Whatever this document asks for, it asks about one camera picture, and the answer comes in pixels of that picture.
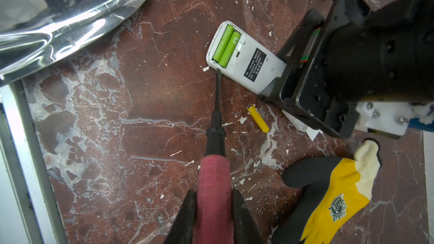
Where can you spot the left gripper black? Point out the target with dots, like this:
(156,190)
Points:
(355,55)

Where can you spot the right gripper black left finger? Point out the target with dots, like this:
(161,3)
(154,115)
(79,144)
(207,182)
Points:
(181,231)

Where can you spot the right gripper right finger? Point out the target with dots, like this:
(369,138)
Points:
(245,227)

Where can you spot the red handled screwdriver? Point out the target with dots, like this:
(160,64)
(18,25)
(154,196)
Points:
(214,223)

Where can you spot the red white remote control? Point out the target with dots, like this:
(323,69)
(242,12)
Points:
(251,65)

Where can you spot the white battery cover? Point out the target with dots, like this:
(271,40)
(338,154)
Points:
(300,126)

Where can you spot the yellow work glove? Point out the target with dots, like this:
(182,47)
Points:
(335,189)

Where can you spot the green battery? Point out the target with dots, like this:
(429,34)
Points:
(227,53)
(223,43)

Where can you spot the metal camera pole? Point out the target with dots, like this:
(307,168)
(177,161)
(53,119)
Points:
(38,33)

